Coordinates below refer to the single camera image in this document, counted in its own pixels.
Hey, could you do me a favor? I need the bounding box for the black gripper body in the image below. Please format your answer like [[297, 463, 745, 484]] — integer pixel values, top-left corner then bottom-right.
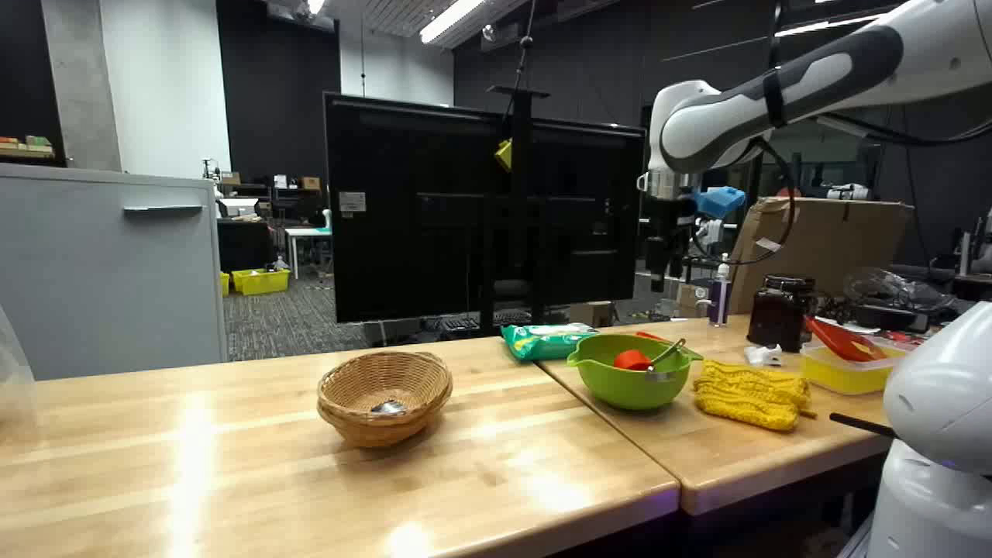
[[644, 191, 702, 262]]

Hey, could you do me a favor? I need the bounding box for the red chip bag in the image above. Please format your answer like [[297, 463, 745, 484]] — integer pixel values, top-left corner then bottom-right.
[[803, 312, 886, 366]]

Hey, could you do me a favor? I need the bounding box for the pump dispenser bottle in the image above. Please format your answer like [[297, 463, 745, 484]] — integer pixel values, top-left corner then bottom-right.
[[709, 250, 734, 328]]

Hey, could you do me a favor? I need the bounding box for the metal spoon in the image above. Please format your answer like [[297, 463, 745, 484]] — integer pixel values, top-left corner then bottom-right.
[[648, 336, 687, 377]]

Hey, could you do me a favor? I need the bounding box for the red round fruit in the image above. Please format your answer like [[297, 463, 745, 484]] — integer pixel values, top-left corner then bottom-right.
[[615, 347, 653, 374]]

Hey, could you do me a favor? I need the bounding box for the white plastic clip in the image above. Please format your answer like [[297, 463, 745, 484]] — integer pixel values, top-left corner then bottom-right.
[[742, 342, 784, 370]]

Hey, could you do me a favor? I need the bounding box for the brown cardboard box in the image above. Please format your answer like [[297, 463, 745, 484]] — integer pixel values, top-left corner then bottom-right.
[[725, 196, 919, 318]]

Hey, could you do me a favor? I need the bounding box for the green snack packet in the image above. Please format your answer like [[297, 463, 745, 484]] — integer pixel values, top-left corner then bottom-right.
[[499, 318, 599, 366]]

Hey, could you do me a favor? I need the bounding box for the green plastic bowl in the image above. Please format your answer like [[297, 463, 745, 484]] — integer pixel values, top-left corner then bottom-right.
[[564, 328, 702, 417]]

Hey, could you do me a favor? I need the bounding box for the yellow knitted cloth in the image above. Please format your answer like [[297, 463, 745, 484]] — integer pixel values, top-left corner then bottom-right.
[[692, 357, 816, 434]]

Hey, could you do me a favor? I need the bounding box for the yellow plastic container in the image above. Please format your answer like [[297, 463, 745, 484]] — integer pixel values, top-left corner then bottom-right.
[[801, 336, 897, 397]]

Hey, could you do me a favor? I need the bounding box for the large black monitor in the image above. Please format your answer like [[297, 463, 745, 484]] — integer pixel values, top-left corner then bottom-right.
[[322, 90, 652, 326]]

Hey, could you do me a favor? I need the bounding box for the ceiling light strip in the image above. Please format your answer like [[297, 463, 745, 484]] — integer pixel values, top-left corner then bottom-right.
[[416, 0, 491, 47]]

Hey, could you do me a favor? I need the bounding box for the woven wicker basket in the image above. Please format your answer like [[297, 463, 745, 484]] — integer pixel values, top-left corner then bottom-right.
[[312, 347, 455, 451]]

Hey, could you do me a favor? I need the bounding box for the yellow storage bin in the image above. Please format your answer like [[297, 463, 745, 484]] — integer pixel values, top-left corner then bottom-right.
[[227, 265, 293, 301]]

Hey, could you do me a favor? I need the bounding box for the gray cabinet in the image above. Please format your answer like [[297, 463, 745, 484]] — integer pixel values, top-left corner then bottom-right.
[[0, 162, 228, 380]]

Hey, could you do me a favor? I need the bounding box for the black cable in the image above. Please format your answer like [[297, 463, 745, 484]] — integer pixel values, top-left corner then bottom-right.
[[825, 409, 900, 441]]

